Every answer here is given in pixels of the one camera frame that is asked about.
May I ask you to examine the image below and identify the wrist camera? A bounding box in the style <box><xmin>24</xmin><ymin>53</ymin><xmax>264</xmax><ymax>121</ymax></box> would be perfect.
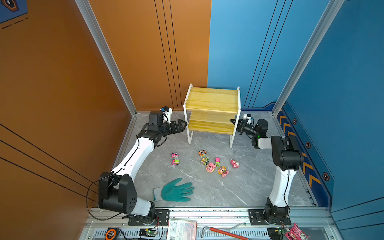
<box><xmin>243</xmin><ymin>114</ymin><xmax>254</xmax><ymax>125</ymax></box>
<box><xmin>161</xmin><ymin>106</ymin><xmax>173</xmax><ymax>124</ymax></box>

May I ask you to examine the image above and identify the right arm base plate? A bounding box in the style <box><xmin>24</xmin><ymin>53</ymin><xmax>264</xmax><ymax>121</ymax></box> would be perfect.
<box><xmin>248</xmin><ymin>208</ymin><xmax>292</xmax><ymax>226</ymax></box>

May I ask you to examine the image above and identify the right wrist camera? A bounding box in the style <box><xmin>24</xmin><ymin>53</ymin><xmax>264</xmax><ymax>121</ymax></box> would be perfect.
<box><xmin>243</xmin><ymin>114</ymin><xmax>254</xmax><ymax>125</ymax></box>

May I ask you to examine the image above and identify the orange tape measure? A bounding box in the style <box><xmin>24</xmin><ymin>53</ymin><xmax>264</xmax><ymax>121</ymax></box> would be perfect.
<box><xmin>105</xmin><ymin>228</ymin><xmax>119</xmax><ymax>240</ymax></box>

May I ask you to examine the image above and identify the pink toy car upper left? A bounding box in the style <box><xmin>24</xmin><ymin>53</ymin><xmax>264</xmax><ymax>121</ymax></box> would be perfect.
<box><xmin>171</xmin><ymin>152</ymin><xmax>179</xmax><ymax>159</ymax></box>

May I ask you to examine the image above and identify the pink green toy car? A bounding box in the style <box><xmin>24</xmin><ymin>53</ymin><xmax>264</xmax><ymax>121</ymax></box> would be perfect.
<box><xmin>172</xmin><ymin>159</ymin><xmax>180</xmax><ymax>165</ymax></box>

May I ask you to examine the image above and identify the pink strawberry bear toy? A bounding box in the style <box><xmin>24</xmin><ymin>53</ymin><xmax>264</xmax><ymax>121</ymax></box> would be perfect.
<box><xmin>230</xmin><ymin>159</ymin><xmax>240</xmax><ymax>169</ymax></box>

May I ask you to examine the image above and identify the yellow wooden two-tier shelf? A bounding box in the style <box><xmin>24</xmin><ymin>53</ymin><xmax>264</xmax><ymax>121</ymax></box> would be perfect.
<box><xmin>183</xmin><ymin>84</ymin><xmax>241</xmax><ymax>149</ymax></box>

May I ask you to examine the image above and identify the green rubber work glove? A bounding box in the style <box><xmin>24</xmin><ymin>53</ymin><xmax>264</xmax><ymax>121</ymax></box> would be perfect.
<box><xmin>153</xmin><ymin>178</ymin><xmax>194</xmax><ymax>202</ymax></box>

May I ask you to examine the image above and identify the green orange toy truck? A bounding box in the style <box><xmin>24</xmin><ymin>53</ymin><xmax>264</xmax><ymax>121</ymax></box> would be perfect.
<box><xmin>201</xmin><ymin>157</ymin><xmax>210</xmax><ymax>166</ymax></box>

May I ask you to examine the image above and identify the pink yellow flower toy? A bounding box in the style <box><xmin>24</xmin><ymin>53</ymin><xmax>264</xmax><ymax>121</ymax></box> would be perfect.
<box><xmin>218</xmin><ymin>166</ymin><xmax>229</xmax><ymax>178</ymax></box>

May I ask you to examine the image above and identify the plastic bag with papers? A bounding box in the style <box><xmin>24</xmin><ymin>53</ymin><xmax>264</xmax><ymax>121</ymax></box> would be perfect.
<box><xmin>166</xmin><ymin>220</ymin><xmax>197</xmax><ymax>240</ymax></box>

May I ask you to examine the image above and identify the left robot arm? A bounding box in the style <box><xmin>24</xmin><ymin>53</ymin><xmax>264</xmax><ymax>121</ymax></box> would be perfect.
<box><xmin>98</xmin><ymin>119</ymin><xmax>188</xmax><ymax>219</ymax></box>

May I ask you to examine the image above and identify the orange toy car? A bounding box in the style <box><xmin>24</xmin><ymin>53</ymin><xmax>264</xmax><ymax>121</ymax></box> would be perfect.
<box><xmin>199</xmin><ymin>150</ymin><xmax>207</xmax><ymax>158</ymax></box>

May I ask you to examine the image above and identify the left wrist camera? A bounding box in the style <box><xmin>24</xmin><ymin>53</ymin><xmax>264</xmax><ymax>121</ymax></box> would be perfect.
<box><xmin>161</xmin><ymin>106</ymin><xmax>173</xmax><ymax>124</ymax></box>

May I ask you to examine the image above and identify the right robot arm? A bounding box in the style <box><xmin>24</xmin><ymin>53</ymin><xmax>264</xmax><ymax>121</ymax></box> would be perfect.
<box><xmin>230</xmin><ymin>119</ymin><xmax>304</xmax><ymax>225</ymax></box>

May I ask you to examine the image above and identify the pink bear toy yellow base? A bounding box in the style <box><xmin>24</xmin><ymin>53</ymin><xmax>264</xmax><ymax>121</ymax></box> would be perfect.
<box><xmin>206</xmin><ymin>162</ymin><xmax>216</xmax><ymax>173</ymax></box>

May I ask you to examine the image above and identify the small board right edge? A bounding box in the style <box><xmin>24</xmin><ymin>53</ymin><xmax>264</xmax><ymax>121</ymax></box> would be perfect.
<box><xmin>267</xmin><ymin>228</ymin><xmax>286</xmax><ymax>240</ymax></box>

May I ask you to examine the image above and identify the green circuit board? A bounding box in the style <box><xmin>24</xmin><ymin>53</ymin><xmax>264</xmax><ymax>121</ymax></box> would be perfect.
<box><xmin>139</xmin><ymin>229</ymin><xmax>159</xmax><ymax>238</ymax></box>

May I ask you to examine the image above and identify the red handled hex wrench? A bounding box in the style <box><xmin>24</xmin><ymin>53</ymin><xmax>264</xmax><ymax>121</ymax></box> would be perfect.
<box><xmin>201</xmin><ymin>227</ymin><xmax>249</xmax><ymax>240</ymax></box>

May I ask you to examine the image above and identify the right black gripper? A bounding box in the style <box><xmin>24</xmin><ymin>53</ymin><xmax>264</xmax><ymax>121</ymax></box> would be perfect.
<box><xmin>230</xmin><ymin>119</ymin><xmax>259</xmax><ymax>138</ymax></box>

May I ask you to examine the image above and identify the pink green toy vehicle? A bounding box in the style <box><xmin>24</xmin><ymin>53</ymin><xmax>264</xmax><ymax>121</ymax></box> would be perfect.
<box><xmin>215</xmin><ymin>157</ymin><xmax>221</xmax><ymax>168</ymax></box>

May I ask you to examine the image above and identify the pink snack packet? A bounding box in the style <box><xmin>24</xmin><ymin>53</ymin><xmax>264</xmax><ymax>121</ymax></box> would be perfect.
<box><xmin>285</xmin><ymin>223</ymin><xmax>310</xmax><ymax>240</ymax></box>

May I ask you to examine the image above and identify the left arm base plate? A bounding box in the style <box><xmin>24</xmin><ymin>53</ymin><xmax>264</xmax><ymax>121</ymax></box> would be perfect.
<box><xmin>128</xmin><ymin>209</ymin><xmax>170</xmax><ymax>226</ymax></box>

